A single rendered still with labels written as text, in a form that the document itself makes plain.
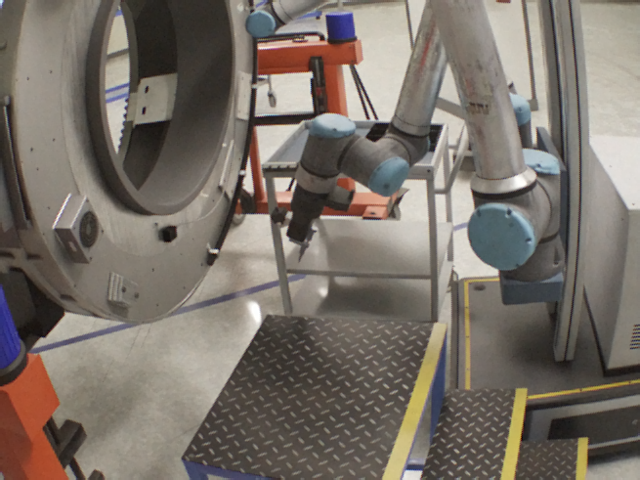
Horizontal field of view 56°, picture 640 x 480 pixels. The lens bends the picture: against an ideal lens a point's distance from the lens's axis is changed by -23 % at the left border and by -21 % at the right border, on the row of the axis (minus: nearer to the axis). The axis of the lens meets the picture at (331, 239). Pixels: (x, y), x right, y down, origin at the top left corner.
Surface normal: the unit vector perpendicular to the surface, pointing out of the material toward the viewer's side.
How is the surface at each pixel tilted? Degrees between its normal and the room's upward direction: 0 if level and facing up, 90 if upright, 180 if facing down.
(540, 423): 90
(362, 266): 0
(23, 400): 90
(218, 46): 85
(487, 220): 95
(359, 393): 0
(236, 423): 0
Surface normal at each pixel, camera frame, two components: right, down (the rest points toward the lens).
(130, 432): -0.10, -0.89
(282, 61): -0.26, 0.45
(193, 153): -0.21, -0.56
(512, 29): 0.41, 0.36
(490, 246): -0.49, 0.51
